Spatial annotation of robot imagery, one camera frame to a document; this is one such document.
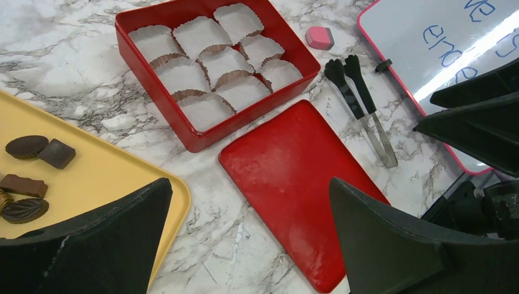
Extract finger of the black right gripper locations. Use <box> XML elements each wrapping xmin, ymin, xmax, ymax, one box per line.
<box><xmin>414</xmin><ymin>59</ymin><xmax>518</xmax><ymax>178</ymax></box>

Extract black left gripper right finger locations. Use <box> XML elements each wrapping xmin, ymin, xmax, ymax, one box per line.
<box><xmin>329</xmin><ymin>178</ymin><xmax>518</xmax><ymax>293</ymax></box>

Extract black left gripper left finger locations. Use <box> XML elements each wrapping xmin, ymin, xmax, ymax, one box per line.
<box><xmin>1</xmin><ymin>178</ymin><xmax>173</xmax><ymax>293</ymax></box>

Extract square dark chocolate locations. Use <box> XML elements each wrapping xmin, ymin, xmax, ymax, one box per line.
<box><xmin>37</xmin><ymin>139</ymin><xmax>76</xmax><ymax>170</ymax></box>

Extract black metal tongs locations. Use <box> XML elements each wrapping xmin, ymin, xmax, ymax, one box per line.
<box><xmin>324</xmin><ymin>55</ymin><xmax>398</xmax><ymax>168</ymax></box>

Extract leaf shaped dark chocolate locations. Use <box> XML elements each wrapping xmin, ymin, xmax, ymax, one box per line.
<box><xmin>2</xmin><ymin>198</ymin><xmax>49</xmax><ymax>224</ymax></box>

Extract rectangular milk chocolate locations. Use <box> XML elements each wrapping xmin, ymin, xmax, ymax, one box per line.
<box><xmin>1</xmin><ymin>174</ymin><xmax>48</xmax><ymax>198</ymax></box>

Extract round dark chocolate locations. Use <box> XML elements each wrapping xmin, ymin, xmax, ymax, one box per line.
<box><xmin>5</xmin><ymin>135</ymin><xmax>49</xmax><ymax>160</ymax></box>

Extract red chocolate box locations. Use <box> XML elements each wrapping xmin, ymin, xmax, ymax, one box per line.
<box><xmin>115</xmin><ymin>1</ymin><xmax>321</xmax><ymax>153</ymax></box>

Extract yellow plastic tray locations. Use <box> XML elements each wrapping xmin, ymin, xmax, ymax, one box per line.
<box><xmin>1</xmin><ymin>92</ymin><xmax>192</xmax><ymax>281</ymax></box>

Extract pink framed whiteboard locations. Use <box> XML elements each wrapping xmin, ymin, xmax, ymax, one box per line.
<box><xmin>357</xmin><ymin>1</ymin><xmax>518</xmax><ymax>175</ymax></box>

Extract black whiteboard clip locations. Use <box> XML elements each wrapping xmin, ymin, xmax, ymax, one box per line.
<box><xmin>375</xmin><ymin>59</ymin><xmax>392</xmax><ymax>73</ymax></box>

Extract red box lid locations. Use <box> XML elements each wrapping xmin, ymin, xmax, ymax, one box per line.
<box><xmin>219</xmin><ymin>100</ymin><xmax>387</xmax><ymax>293</ymax></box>

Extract white paper cup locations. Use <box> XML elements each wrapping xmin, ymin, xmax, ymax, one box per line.
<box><xmin>213</xmin><ymin>3</ymin><xmax>264</xmax><ymax>45</ymax></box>
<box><xmin>151</xmin><ymin>55</ymin><xmax>211</xmax><ymax>94</ymax></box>
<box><xmin>171</xmin><ymin>89</ymin><xmax>237</xmax><ymax>132</ymax></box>
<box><xmin>215</xmin><ymin>70</ymin><xmax>272</xmax><ymax>112</ymax></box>
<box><xmin>259</xmin><ymin>59</ymin><xmax>303</xmax><ymax>92</ymax></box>
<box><xmin>173</xmin><ymin>16</ymin><xmax>232</xmax><ymax>59</ymax></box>
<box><xmin>198</xmin><ymin>47</ymin><xmax>255</xmax><ymax>89</ymax></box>
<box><xmin>128</xmin><ymin>25</ymin><xmax>185</xmax><ymax>62</ymax></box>
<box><xmin>239</xmin><ymin>35</ymin><xmax>285</xmax><ymax>72</ymax></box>

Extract pink whiteboard eraser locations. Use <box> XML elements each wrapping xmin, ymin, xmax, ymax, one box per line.
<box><xmin>305</xmin><ymin>26</ymin><xmax>335</xmax><ymax>50</ymax></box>

